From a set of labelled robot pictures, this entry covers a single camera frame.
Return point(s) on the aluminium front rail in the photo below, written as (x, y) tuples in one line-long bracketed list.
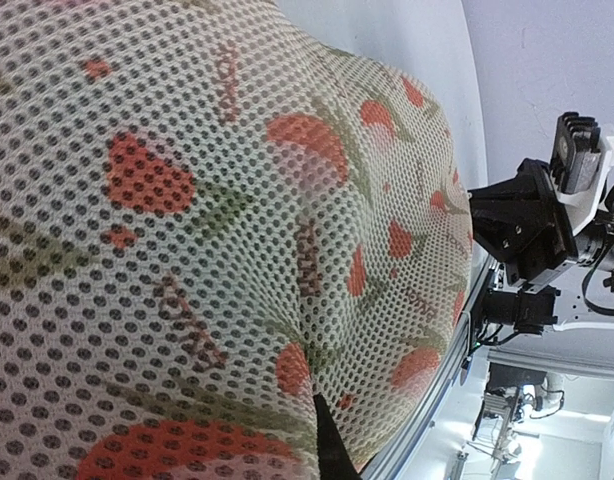
[(429, 443)]

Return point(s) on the floral mesh laundry bag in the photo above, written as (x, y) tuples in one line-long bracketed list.
[(208, 217)]

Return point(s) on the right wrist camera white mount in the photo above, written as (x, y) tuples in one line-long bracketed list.
[(581, 160)]

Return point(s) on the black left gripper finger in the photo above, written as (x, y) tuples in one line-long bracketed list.
[(333, 460)]

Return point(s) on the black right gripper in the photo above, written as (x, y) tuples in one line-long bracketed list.
[(521, 224)]

